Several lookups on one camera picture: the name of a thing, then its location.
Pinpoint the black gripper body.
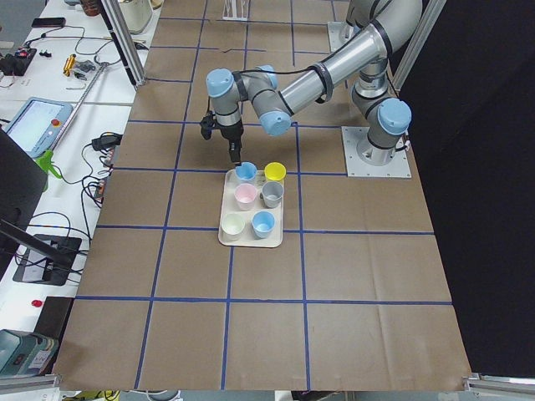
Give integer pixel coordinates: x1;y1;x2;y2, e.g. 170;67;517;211
199;114;243;142

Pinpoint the yellow cup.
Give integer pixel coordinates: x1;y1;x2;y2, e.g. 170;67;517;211
264;162;287;182

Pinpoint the aluminium frame post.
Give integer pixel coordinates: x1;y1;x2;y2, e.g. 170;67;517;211
100;0;145;88

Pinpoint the yellow screwdriver tool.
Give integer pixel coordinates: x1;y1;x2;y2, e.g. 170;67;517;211
63;53;76;77

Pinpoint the cream plastic tray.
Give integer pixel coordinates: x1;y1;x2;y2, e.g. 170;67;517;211
218;170;283;248

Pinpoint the light blue cup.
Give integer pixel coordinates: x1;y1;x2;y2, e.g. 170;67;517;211
234;161;257;184

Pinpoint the pink cup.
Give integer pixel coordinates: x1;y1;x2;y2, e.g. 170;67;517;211
234;183;257;211

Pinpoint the black monitor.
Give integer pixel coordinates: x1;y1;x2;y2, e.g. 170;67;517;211
1;132;51;274

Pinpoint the pale green cup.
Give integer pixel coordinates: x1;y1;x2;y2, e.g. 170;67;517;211
221;213;246;241

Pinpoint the blue cup on tray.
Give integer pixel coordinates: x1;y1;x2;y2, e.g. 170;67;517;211
252;211;275;239

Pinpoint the black power adapter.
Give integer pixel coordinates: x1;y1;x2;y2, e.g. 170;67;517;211
91;133;123;151

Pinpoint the blue teach pendant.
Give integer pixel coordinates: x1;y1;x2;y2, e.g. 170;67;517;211
5;97;74;159

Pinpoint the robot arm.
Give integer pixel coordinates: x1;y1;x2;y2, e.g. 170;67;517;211
200;1;423;165

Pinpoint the white wire cup rack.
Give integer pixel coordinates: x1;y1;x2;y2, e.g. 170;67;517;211
222;0;249;22

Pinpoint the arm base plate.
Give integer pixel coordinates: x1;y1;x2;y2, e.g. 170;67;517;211
341;126;412;179
327;21;360;53

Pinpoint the grey cup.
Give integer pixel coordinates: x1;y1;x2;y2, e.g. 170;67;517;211
261;181;284;208

